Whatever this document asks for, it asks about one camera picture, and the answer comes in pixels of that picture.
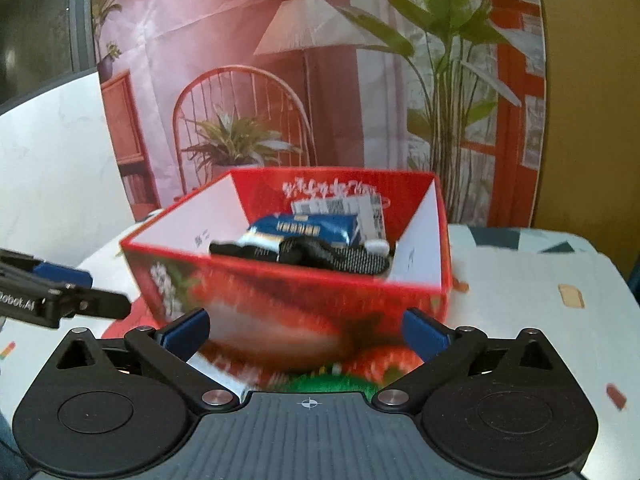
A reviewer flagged green yarn bundle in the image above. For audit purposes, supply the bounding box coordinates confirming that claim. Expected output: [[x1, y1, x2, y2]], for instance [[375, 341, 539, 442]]
[[271, 367, 378, 400]]

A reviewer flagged white foam board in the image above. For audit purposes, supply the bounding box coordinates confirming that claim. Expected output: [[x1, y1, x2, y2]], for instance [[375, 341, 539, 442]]
[[0, 72, 134, 266]]

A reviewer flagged black mesh sock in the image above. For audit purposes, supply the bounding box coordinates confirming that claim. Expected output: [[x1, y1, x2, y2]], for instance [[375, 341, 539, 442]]
[[208, 236, 390, 276]]

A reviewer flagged printed room backdrop poster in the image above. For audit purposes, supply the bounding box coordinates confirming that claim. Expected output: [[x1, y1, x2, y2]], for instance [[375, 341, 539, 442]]
[[91, 0, 547, 226]]

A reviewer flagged red strawberry cardboard box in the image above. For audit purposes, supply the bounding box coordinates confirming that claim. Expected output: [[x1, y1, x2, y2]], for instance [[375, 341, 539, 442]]
[[122, 167, 452, 385]]

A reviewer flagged blue tissue pack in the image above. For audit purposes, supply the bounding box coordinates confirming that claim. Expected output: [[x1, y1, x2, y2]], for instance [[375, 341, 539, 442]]
[[238, 214, 361, 249]]

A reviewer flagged patterned cartoon tablecloth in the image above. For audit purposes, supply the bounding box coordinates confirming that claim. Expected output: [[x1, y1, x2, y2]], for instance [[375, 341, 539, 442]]
[[0, 208, 640, 480]]

